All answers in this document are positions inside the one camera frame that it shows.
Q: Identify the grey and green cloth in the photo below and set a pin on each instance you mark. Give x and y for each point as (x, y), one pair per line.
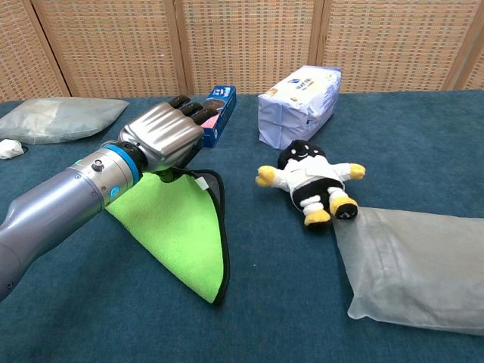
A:
(181, 223)

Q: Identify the woven rattan folding screen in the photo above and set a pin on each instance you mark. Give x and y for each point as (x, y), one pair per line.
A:
(242, 41)

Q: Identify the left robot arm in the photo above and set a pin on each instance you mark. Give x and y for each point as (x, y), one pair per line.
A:
(64, 200)

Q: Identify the white tissue pack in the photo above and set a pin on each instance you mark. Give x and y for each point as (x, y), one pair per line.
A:
(298, 107)

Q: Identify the white crumpled cloth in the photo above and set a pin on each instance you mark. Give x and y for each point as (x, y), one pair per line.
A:
(9, 148)

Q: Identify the black and white plush doll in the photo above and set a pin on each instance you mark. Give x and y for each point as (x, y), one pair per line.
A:
(314, 177)

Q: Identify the blue cookie box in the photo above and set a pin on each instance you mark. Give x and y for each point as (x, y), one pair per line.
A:
(223, 113)

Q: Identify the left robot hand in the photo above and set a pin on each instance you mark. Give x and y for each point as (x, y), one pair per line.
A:
(162, 132)

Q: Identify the small translucent grey pillow bag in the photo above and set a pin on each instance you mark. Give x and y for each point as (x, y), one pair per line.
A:
(60, 119)

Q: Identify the large translucent grey pillow bag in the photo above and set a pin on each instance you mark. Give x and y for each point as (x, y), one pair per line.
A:
(416, 264)

